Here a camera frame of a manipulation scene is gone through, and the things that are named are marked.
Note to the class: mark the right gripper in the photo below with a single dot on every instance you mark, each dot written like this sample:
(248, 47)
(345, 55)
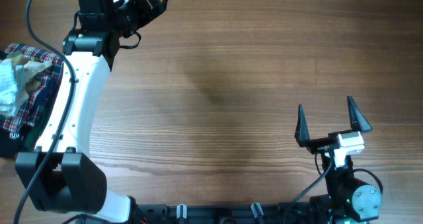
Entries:
(302, 135)

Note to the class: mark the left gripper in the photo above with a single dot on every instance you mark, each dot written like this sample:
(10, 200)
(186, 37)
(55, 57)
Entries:
(135, 0)

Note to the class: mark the light blue striped baby pants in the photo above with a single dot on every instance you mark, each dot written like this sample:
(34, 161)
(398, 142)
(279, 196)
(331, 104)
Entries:
(10, 88)

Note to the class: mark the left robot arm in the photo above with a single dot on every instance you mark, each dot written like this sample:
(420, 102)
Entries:
(58, 175)

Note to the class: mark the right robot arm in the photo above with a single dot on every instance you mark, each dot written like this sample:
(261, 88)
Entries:
(354, 195)

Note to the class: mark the red blue plaid shirt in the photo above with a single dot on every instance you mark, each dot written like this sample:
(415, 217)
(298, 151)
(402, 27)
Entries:
(54, 71)

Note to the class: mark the olive green garment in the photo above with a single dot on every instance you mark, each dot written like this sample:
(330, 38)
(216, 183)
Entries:
(18, 59)

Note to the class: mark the white baby garment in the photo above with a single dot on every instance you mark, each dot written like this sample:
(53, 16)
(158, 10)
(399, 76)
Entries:
(26, 73)

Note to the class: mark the dark green folded garment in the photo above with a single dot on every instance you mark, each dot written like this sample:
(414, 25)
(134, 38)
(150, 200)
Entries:
(33, 133)

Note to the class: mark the navy blue folded garment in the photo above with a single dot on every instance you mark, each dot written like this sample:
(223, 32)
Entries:
(11, 141)

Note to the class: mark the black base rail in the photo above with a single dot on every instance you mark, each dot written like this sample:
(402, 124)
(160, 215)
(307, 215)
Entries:
(237, 214)

